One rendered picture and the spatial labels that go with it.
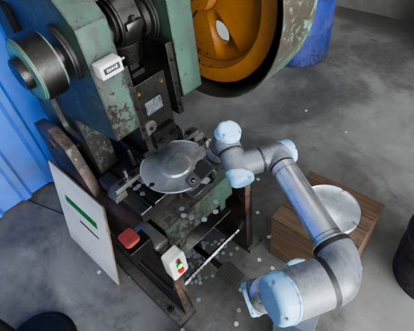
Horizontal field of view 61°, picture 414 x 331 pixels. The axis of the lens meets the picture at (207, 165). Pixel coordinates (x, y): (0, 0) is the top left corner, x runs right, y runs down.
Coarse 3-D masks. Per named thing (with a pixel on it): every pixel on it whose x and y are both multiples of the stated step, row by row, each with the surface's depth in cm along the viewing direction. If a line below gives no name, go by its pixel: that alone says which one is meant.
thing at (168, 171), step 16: (176, 144) 150; (192, 144) 149; (144, 160) 145; (160, 160) 144; (176, 160) 142; (192, 160) 142; (144, 176) 139; (160, 176) 138; (176, 176) 137; (176, 192) 131
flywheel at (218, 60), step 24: (216, 0) 124; (240, 0) 116; (264, 0) 105; (240, 24) 122; (264, 24) 111; (216, 48) 138; (240, 48) 129; (264, 48) 116; (216, 72) 142; (240, 72) 132
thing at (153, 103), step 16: (144, 64) 122; (144, 80) 115; (160, 80) 119; (144, 96) 118; (160, 96) 124; (144, 112) 121; (160, 112) 127; (160, 128) 128; (144, 144) 131; (160, 144) 131
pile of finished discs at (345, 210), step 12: (324, 192) 175; (336, 192) 174; (348, 192) 173; (324, 204) 170; (336, 204) 169; (348, 204) 169; (336, 216) 164; (348, 216) 164; (360, 216) 163; (348, 228) 160
